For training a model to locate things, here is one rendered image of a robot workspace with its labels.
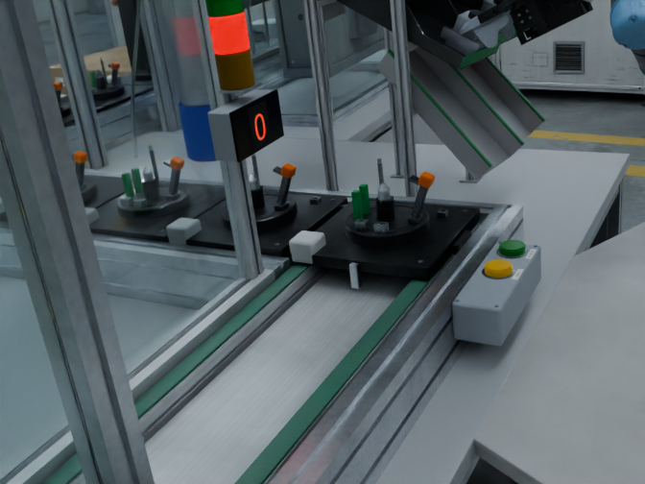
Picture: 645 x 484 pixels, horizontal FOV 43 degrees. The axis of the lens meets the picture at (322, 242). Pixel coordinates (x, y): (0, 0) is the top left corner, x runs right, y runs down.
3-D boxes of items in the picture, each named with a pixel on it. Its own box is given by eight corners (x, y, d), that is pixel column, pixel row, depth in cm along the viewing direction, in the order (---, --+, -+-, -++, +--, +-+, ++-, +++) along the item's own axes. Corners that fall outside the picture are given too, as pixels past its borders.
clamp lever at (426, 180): (422, 215, 132) (436, 175, 128) (418, 220, 131) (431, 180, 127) (403, 205, 134) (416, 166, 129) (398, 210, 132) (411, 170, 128)
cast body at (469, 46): (485, 54, 146) (499, 18, 142) (473, 60, 143) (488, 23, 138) (446, 34, 149) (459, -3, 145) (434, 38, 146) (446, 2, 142)
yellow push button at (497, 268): (515, 272, 120) (515, 260, 119) (508, 284, 117) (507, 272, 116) (489, 269, 122) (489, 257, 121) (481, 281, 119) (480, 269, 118)
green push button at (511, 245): (529, 253, 126) (529, 240, 125) (521, 263, 122) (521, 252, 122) (503, 250, 127) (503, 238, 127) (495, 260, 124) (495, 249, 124)
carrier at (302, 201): (348, 206, 152) (341, 142, 147) (282, 262, 133) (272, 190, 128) (241, 197, 164) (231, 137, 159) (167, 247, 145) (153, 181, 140)
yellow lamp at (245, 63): (262, 82, 115) (256, 46, 113) (243, 90, 112) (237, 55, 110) (232, 81, 118) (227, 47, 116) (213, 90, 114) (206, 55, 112)
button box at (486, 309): (541, 279, 128) (541, 243, 126) (501, 348, 112) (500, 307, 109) (498, 274, 131) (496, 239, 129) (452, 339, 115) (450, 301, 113)
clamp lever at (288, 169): (288, 203, 145) (297, 166, 140) (282, 207, 143) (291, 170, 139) (272, 195, 146) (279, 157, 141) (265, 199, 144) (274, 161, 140)
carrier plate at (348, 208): (480, 218, 140) (480, 206, 139) (429, 280, 121) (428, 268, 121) (355, 207, 152) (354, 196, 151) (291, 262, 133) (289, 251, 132)
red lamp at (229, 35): (256, 46, 113) (251, 10, 111) (236, 54, 110) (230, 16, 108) (227, 46, 116) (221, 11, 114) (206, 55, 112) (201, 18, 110)
